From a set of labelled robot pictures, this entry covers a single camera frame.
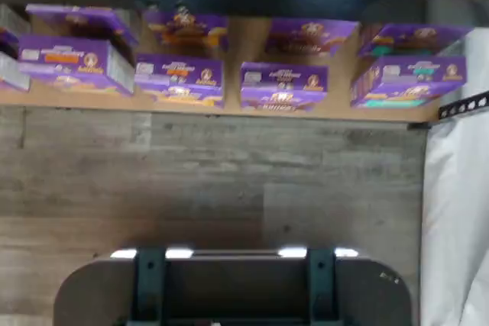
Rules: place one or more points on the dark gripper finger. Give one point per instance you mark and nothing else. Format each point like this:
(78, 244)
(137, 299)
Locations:
(149, 288)
(322, 288)

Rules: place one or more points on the purple Annie's box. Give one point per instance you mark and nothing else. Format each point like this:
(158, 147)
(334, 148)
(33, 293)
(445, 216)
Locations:
(65, 55)
(13, 72)
(282, 81)
(183, 32)
(412, 37)
(179, 74)
(76, 13)
(7, 41)
(420, 72)
(305, 36)

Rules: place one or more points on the white fabric curtain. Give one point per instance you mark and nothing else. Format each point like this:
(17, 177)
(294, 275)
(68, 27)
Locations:
(458, 207)

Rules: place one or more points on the purple Annie's boxes group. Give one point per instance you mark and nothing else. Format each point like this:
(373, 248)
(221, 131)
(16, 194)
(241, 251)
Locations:
(95, 104)

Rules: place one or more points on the black metal shelf frame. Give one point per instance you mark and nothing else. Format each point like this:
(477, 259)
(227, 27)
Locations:
(464, 106)

